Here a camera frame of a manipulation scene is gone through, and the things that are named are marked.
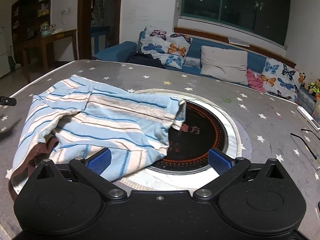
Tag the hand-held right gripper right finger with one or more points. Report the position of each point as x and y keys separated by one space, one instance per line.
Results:
x=220 y=162

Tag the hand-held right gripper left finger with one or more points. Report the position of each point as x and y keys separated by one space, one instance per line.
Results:
x=100 y=162

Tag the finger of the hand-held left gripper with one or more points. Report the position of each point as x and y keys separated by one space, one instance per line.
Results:
x=7 y=101

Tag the blue striped shirt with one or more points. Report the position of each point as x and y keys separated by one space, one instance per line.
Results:
x=105 y=120

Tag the black round induction cooktop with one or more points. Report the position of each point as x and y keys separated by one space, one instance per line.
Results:
x=200 y=140

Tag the white refrigerator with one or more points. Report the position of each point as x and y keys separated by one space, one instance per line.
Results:
x=3 y=52

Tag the grey star printed tablecloth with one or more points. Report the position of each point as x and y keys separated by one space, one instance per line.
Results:
x=262 y=135

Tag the wooden side table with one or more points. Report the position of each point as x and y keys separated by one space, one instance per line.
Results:
x=50 y=38

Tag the teal jar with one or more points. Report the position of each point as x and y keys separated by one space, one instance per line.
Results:
x=45 y=30

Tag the pink cloth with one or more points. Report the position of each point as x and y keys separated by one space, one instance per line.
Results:
x=255 y=81

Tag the rimless eyeglasses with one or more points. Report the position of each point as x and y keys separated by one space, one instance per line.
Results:
x=306 y=143

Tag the wooden bookshelf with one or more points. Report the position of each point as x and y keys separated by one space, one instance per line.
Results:
x=30 y=7

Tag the plain grey pillow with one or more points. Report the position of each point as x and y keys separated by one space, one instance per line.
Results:
x=223 y=63

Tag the white remote control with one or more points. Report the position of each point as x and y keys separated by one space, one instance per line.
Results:
x=308 y=118

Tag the butterfly printed pillow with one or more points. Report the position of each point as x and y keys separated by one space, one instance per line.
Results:
x=165 y=47
x=282 y=78

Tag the dark cloth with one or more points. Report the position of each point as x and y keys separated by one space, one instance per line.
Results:
x=145 y=59

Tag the panda plush toy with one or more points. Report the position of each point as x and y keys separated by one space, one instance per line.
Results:
x=302 y=78

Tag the blue sofa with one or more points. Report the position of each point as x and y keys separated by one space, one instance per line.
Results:
x=193 y=47

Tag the teddy bear in green vest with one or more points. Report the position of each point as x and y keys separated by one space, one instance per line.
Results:
x=313 y=86

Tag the grey book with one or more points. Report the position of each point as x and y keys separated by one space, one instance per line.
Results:
x=238 y=41

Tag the green framed window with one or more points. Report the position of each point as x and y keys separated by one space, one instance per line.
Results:
x=235 y=2

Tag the wooden door frame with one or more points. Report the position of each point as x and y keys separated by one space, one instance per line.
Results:
x=82 y=20

